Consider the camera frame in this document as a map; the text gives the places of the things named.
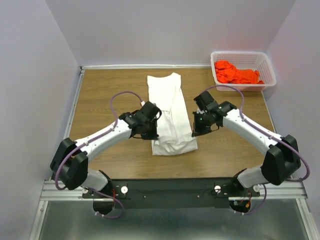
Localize white t shirt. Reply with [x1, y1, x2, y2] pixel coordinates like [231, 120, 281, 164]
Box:
[147, 72, 198, 156]

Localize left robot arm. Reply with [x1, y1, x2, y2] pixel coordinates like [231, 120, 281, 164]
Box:
[50, 101, 162, 198]

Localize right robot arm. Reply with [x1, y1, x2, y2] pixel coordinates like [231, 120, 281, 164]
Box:
[192, 91, 301, 196]

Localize orange t shirt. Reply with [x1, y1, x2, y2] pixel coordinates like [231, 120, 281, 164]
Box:
[214, 60, 264, 85]

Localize white plastic basket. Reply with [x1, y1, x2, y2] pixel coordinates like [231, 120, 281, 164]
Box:
[210, 51, 277, 92]

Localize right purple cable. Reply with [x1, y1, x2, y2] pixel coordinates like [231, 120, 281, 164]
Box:
[204, 84, 312, 216]

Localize purple cable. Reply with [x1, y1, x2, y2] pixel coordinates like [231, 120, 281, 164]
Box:
[54, 90, 146, 220]
[204, 84, 312, 216]

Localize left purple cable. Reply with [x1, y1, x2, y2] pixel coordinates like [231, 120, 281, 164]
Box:
[54, 90, 146, 220]

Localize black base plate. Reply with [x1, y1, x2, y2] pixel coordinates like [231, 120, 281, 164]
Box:
[82, 177, 260, 214]

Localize aluminium frame rail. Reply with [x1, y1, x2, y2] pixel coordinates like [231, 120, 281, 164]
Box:
[30, 67, 310, 240]

